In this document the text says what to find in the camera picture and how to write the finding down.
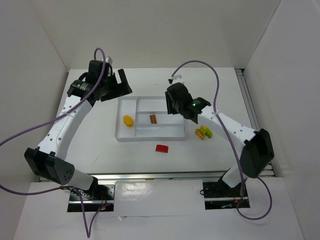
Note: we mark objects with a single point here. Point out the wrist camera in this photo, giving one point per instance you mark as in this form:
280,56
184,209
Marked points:
176,79
107,59

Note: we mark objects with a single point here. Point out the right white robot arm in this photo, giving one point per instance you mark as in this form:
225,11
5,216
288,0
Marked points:
253,147

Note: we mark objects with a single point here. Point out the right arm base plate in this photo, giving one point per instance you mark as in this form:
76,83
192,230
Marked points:
218,197

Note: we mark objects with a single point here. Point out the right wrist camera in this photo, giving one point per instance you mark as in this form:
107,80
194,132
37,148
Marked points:
176,79

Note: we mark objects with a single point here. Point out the lime green lego brick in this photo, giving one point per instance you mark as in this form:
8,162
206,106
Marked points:
207,132

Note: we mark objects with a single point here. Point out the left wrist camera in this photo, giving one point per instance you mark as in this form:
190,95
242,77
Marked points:
107,59

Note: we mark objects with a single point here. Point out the white divided sorting tray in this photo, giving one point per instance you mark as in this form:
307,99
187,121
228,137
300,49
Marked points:
145,118

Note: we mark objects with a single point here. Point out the aluminium front rail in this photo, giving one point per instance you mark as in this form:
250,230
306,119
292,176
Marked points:
160,176

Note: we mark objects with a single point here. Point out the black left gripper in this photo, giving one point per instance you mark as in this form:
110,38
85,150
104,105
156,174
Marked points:
114,88

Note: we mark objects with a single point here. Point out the red sloped lego brick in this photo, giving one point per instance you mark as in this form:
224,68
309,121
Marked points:
162,148

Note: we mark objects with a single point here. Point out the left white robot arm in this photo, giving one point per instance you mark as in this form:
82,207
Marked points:
48,159

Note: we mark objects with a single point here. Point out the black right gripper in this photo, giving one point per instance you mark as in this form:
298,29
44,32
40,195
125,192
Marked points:
170,104

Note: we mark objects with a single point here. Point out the yellow rounded lego brick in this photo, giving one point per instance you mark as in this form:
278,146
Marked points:
128,121

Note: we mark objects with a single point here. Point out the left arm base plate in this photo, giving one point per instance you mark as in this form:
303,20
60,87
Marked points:
91,204

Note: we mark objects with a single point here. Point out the yellow striped lego brick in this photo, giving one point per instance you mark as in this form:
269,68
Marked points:
200,133

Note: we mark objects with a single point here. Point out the aluminium side rail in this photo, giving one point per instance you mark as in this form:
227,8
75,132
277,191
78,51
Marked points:
268,171

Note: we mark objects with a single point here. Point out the brown flat lego plate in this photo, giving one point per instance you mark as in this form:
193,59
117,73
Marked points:
153,119

